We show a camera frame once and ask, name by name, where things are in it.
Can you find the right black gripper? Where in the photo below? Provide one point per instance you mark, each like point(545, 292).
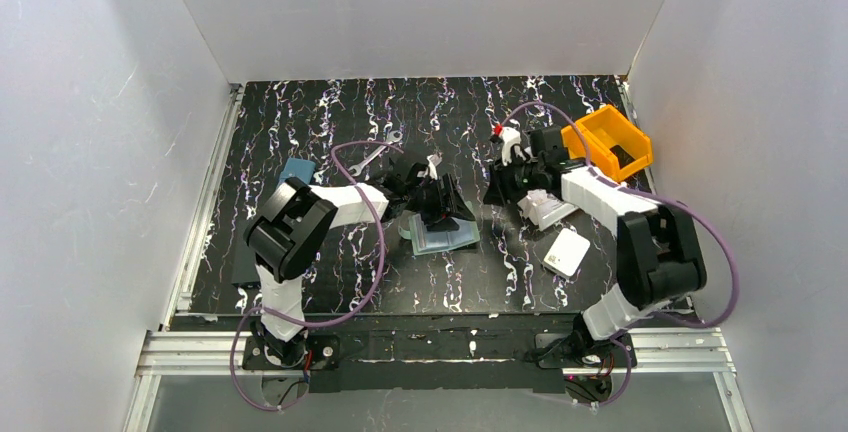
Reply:
point(502, 181)

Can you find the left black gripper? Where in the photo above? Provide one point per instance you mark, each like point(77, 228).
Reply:
point(437, 197)

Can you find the green card holder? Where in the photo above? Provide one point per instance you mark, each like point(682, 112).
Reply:
point(415, 228)

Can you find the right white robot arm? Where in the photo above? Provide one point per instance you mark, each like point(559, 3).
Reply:
point(658, 254)

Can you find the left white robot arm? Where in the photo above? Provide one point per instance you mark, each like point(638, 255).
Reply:
point(289, 230)

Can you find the blue card wallet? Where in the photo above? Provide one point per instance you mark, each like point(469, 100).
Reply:
point(301, 169)

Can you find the white plastic bin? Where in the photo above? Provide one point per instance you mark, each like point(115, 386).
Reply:
point(543, 209)

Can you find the black square plate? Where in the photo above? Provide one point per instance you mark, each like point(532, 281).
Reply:
point(410, 165)

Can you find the white square box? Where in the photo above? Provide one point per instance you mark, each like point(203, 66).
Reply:
point(565, 255)

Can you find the silver wrench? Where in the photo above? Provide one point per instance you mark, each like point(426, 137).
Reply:
point(393, 137)

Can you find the black flat notebook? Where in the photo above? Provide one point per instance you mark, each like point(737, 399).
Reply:
point(244, 274)

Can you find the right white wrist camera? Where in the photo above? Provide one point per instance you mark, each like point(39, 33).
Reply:
point(510, 141)

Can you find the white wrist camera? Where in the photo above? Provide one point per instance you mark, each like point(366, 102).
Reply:
point(433, 161)
point(510, 141)

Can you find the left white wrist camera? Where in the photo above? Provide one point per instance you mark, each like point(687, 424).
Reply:
point(433, 161)

